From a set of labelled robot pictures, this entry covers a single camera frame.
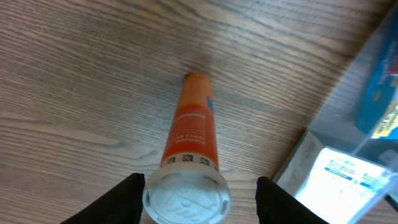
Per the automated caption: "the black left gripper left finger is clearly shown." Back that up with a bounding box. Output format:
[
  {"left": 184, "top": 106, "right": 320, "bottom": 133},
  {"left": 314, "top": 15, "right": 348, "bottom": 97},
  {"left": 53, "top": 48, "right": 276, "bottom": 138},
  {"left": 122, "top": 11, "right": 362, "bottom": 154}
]
[{"left": 62, "top": 173, "right": 145, "bottom": 224}]

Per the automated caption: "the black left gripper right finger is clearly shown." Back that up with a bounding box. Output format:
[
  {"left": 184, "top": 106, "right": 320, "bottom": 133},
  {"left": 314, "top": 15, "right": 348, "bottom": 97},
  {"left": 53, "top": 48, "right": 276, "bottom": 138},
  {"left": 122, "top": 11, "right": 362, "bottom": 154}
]
[{"left": 255, "top": 177, "right": 328, "bottom": 224}]

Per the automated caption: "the white medicine box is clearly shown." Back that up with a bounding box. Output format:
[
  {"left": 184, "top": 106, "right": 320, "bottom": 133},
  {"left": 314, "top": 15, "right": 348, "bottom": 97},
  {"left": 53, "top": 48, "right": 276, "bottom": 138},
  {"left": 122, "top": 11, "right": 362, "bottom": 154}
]
[{"left": 275, "top": 132, "right": 397, "bottom": 223}]

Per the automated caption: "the orange tube white cap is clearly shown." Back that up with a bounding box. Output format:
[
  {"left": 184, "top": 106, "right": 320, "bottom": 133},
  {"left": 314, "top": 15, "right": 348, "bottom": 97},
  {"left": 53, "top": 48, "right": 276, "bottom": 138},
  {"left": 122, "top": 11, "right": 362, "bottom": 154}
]
[{"left": 142, "top": 73, "right": 231, "bottom": 224}]

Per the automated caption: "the clear plastic container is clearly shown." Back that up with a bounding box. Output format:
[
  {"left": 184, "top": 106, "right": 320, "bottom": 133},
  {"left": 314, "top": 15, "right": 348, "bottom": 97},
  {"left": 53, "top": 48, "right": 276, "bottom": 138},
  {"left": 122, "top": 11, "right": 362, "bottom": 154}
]
[{"left": 272, "top": 2, "right": 398, "bottom": 224}]

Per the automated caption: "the blue VapoDrops box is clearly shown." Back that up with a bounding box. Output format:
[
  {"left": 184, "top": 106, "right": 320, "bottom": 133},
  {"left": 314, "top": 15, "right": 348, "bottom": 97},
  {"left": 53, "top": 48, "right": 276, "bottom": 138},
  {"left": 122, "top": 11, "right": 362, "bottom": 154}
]
[{"left": 355, "top": 40, "right": 397, "bottom": 140}]

